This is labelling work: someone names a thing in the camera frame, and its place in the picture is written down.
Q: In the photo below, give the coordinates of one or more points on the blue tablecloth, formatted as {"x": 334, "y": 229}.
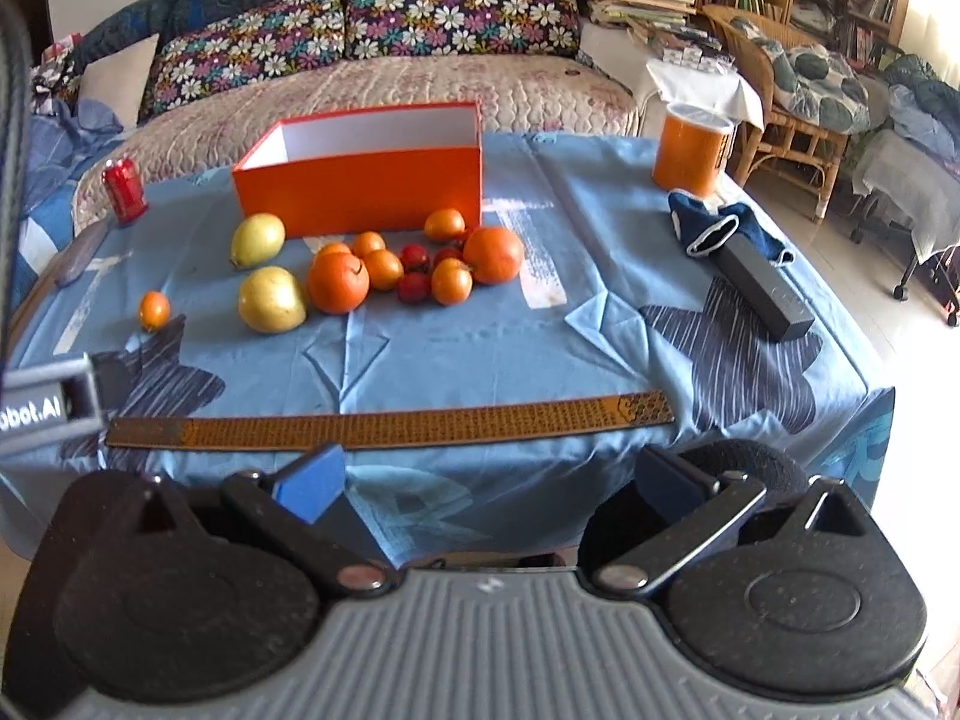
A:
{"x": 607, "y": 304}

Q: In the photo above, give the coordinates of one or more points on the long brown patterned ruler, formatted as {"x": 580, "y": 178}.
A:
{"x": 396, "y": 429}

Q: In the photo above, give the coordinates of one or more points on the large orange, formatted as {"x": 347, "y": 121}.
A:
{"x": 495, "y": 254}
{"x": 338, "y": 283}

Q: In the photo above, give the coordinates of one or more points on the dark grey rectangular box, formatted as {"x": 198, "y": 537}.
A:
{"x": 785, "y": 316}

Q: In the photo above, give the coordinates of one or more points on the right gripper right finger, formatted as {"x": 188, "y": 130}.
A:
{"x": 668, "y": 516}

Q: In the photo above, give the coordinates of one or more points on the red cherry tomato right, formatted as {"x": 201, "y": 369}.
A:
{"x": 447, "y": 253}

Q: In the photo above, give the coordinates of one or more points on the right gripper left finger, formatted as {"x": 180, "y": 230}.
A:
{"x": 285, "y": 511}

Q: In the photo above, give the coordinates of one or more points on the grey glasses case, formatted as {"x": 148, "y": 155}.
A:
{"x": 74, "y": 259}

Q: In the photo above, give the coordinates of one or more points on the white pillow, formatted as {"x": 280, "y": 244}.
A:
{"x": 119, "y": 80}

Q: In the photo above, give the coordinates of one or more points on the wicker armchair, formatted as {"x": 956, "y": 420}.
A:
{"x": 812, "y": 102}

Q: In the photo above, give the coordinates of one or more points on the orange cardboard box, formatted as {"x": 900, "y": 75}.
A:
{"x": 381, "y": 169}

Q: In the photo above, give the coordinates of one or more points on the small tangerine back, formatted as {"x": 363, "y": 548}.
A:
{"x": 366, "y": 243}

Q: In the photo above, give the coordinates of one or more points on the quilted sofa cover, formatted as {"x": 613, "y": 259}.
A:
{"x": 514, "y": 93}

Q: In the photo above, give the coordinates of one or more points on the blue striped bedsheet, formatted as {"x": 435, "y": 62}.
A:
{"x": 62, "y": 147}

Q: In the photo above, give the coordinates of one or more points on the lone small tangerine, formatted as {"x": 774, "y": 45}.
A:
{"x": 154, "y": 311}

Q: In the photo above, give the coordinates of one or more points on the small tangerine by box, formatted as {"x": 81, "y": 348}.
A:
{"x": 444, "y": 226}

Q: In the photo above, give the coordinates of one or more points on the red cherry tomato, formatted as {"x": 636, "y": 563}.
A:
{"x": 447, "y": 253}
{"x": 415, "y": 258}
{"x": 414, "y": 287}

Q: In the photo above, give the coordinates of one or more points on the red cherry tomato front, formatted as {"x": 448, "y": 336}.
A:
{"x": 414, "y": 287}

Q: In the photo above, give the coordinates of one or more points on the red cherry tomato middle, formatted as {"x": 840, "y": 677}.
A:
{"x": 415, "y": 258}

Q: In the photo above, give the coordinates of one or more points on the left floral cushion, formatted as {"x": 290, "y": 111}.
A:
{"x": 261, "y": 44}

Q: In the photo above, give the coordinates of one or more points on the right floral cushion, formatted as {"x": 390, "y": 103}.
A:
{"x": 418, "y": 28}

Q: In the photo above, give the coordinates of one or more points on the small tangerine middle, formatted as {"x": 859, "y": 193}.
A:
{"x": 385, "y": 269}

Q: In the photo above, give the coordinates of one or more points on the floral cushion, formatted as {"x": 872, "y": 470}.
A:
{"x": 418, "y": 28}
{"x": 261, "y": 44}

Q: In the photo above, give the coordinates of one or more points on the dark blue cloth pouch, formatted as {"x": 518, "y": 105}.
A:
{"x": 702, "y": 232}

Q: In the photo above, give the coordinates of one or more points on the orange cylindrical container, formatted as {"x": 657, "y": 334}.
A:
{"x": 693, "y": 149}

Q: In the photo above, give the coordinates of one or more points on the red soda can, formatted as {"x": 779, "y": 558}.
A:
{"x": 123, "y": 184}

